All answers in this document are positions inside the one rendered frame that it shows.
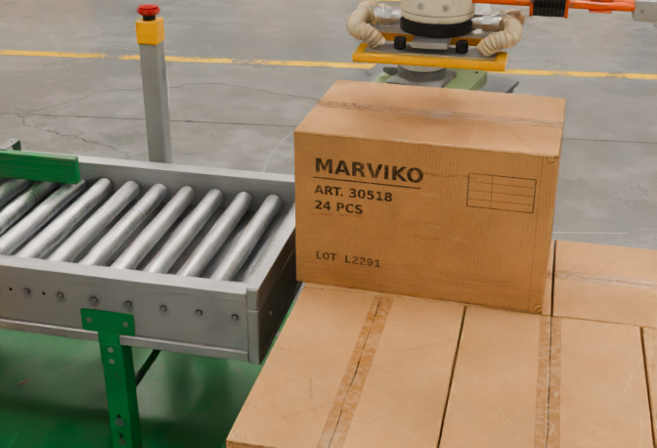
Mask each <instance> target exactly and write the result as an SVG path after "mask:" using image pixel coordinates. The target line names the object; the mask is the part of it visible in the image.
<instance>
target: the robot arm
mask: <svg viewBox="0 0 657 448"><path fill-rule="evenodd" d="M483 13H492V9H491V5H490V4H479V3H475V10H474V14H483ZM383 71H384V72H385V73H388V74H390V75H393V76H392V77H390V78H388V79H387V80H386V83H388V84H400V85H412V86H424V87H436V88H444V87H445V86H446V85H447V84H448V83H449V82H450V81H451V80H452V79H454V78H456V77H457V72H456V71H454V70H447V69H446V68H445V67H418V66H404V65H384V68H383Z"/></svg>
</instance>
